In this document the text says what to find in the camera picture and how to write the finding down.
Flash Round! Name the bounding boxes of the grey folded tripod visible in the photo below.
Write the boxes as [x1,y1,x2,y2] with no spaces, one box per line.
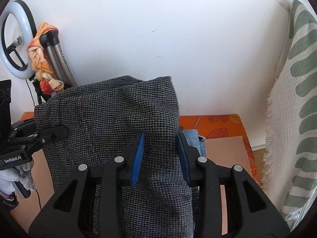
[40,29,77,87]

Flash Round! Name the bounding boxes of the black camera box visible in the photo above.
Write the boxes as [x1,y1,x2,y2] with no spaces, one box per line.
[0,80,11,154]

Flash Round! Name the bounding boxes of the left forearm black sleeve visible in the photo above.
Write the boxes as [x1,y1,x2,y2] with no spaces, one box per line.
[1,191,19,210]

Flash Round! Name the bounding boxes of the left gloved hand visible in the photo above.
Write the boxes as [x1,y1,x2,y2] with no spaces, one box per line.
[0,161,35,195]

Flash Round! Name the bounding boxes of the blue folded jeans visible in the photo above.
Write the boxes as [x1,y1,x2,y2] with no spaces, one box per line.
[183,129,206,157]

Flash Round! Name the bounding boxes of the orange patterned scarf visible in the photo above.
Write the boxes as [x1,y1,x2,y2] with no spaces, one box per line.
[27,22,64,95]

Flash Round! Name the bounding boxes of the green striped white blanket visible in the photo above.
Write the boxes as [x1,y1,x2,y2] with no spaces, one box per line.
[262,0,316,229]

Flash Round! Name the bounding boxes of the grey houndstooth pants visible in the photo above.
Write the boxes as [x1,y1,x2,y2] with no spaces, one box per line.
[34,76,193,237]

